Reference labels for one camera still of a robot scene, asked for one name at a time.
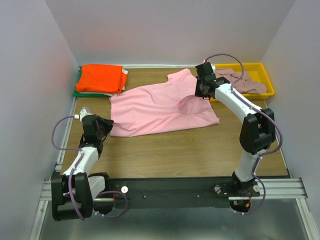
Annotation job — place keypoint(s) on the yellow plastic bin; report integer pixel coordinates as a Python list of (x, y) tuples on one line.
[(257, 72)]

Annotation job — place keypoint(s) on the aluminium frame rail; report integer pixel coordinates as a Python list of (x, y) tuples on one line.
[(276, 188)]

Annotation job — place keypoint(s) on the pink t shirt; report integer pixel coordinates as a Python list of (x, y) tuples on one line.
[(160, 108)]

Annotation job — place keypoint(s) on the folded orange t shirt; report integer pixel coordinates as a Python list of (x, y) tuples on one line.
[(101, 79)]

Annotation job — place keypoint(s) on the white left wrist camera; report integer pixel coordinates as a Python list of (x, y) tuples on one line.
[(85, 111)]

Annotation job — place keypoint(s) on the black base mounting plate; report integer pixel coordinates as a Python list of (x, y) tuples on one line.
[(178, 192)]

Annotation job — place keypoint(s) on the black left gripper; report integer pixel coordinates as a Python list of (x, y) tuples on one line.
[(108, 123)]

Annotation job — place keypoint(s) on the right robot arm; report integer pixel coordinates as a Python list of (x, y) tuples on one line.
[(257, 132)]

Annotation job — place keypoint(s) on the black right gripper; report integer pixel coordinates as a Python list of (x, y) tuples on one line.
[(197, 92)]

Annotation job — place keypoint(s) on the crumpled mauve t shirt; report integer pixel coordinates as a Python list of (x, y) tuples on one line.
[(244, 86)]

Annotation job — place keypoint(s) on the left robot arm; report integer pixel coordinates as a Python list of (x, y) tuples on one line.
[(71, 194)]

